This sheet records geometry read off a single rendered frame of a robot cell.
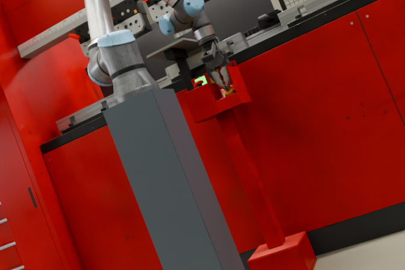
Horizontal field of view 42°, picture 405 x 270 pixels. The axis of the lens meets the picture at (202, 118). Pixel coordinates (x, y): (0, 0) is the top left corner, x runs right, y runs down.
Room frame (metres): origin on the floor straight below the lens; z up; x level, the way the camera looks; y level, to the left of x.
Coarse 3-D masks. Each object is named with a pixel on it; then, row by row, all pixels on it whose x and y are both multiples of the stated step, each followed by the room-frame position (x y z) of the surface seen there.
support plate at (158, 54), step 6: (174, 42) 2.08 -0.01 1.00; (180, 42) 2.09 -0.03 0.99; (186, 42) 2.13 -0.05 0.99; (192, 42) 2.18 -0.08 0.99; (198, 42) 2.22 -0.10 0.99; (162, 48) 2.10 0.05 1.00; (168, 48) 2.11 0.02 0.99; (180, 48) 2.20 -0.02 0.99; (186, 48) 2.24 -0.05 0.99; (192, 48) 2.29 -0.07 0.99; (150, 54) 2.13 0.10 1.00; (156, 54) 2.13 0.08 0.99; (162, 54) 2.18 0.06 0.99
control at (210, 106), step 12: (228, 72) 1.92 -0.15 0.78; (204, 84) 1.95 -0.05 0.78; (216, 84) 2.05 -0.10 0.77; (240, 84) 2.01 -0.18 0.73; (192, 96) 1.97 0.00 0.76; (204, 96) 1.96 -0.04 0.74; (216, 96) 1.99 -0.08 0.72; (228, 96) 1.93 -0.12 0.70; (240, 96) 1.94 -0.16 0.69; (192, 108) 1.98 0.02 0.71; (204, 108) 1.96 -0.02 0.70; (216, 108) 1.95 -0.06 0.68; (228, 108) 1.94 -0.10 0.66; (204, 120) 2.03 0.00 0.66
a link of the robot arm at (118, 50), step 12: (108, 36) 1.61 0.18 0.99; (120, 36) 1.61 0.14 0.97; (132, 36) 1.65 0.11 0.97; (108, 48) 1.61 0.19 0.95; (120, 48) 1.61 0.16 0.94; (132, 48) 1.63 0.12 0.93; (108, 60) 1.62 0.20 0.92; (120, 60) 1.61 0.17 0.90; (132, 60) 1.62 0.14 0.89; (108, 72) 1.66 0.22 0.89
